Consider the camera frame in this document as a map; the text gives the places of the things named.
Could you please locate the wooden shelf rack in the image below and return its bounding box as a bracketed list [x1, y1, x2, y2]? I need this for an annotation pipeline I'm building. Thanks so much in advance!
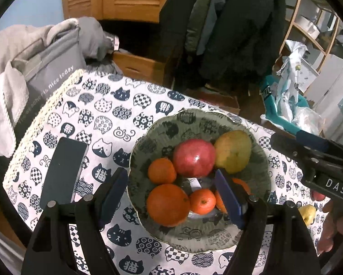
[280, 0, 343, 75]

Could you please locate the white cabinet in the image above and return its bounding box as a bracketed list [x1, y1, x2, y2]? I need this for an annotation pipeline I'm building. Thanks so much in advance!
[303, 54, 343, 149]

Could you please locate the grey tote bag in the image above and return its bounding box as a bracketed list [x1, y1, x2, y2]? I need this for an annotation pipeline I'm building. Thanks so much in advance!
[0, 24, 80, 158]

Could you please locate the wooden drawer chest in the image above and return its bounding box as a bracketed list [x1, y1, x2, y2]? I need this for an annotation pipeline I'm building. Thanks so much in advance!
[113, 52, 172, 85]

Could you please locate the black coat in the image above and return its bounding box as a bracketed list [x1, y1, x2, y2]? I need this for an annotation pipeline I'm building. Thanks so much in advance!
[160, 0, 205, 88]

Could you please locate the black smartphone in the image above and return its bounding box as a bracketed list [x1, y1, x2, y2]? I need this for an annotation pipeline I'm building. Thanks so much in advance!
[40, 137, 89, 209]

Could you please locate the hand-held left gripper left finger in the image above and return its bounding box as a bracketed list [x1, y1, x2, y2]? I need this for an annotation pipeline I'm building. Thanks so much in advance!
[21, 168, 129, 275]

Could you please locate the scalloped glass bowl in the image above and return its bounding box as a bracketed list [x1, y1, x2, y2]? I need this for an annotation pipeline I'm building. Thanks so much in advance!
[127, 109, 272, 253]

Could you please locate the clear plastic bag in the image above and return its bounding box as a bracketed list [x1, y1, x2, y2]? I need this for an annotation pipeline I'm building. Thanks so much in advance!
[293, 107, 325, 136]

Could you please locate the teal cardboard box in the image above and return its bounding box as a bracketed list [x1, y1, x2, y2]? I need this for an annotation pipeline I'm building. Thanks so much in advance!
[259, 74, 310, 134]

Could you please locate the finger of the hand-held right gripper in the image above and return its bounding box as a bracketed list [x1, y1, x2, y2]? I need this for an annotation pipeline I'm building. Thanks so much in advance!
[270, 133, 319, 179]
[297, 130, 343, 164]

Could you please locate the olive green jacket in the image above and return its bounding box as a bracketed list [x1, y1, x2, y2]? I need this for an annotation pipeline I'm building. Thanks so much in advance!
[186, 0, 218, 53]

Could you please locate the dark green coat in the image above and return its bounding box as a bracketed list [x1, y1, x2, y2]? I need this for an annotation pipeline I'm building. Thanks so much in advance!
[199, 0, 287, 85]

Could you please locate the large orange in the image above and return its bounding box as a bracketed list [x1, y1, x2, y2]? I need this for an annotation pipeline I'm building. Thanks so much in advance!
[214, 178, 251, 214]
[147, 184, 191, 227]

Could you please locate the yellow apple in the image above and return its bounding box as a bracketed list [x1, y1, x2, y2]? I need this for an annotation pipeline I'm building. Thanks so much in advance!
[298, 205, 317, 227]

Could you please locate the person's right hand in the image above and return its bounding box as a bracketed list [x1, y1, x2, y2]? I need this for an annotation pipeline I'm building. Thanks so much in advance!
[317, 201, 343, 255]

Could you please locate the red apple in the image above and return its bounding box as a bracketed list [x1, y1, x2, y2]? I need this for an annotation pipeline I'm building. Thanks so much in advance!
[173, 139, 217, 178]
[310, 190, 327, 202]

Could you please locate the cat print tablecloth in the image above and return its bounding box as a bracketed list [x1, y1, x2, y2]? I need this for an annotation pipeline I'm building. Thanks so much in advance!
[2, 69, 332, 275]

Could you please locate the grey sweatshirt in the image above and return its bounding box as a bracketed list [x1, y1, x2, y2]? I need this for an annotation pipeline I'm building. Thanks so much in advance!
[77, 16, 120, 62]

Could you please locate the small tangerine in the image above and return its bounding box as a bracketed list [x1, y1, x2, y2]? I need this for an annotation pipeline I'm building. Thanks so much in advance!
[189, 188, 217, 215]
[148, 157, 178, 184]

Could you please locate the white plastic bag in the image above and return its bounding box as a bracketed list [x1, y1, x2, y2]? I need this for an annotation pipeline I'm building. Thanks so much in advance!
[275, 40, 311, 121]

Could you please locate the yellow-green pear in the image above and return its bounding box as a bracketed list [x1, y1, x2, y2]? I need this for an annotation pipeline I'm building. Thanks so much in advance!
[214, 130, 252, 175]

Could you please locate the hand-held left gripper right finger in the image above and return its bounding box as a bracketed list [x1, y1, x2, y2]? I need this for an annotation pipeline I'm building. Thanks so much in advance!
[214, 168, 322, 275]

